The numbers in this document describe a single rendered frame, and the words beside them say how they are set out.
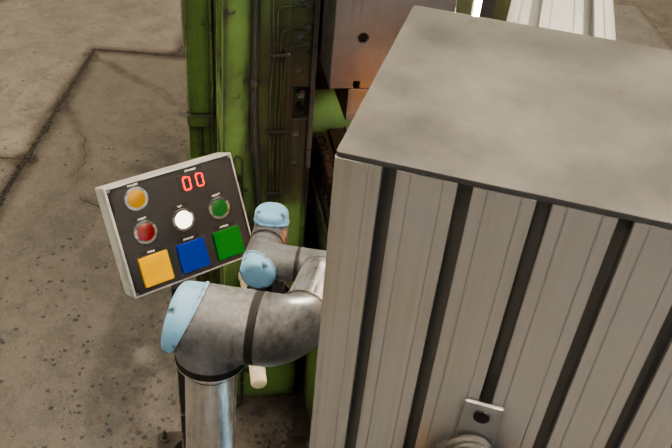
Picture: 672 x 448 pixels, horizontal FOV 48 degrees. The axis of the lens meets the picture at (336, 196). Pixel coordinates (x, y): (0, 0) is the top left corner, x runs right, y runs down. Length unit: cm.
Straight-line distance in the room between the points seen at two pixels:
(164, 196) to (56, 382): 131
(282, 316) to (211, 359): 13
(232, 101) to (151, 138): 225
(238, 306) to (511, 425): 66
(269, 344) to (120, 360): 196
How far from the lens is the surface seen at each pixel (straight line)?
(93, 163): 413
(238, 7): 195
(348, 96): 194
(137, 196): 187
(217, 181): 194
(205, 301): 116
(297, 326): 115
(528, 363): 52
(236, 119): 210
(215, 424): 130
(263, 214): 160
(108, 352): 310
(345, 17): 184
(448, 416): 57
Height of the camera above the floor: 227
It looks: 36 degrees down
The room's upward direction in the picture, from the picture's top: 5 degrees clockwise
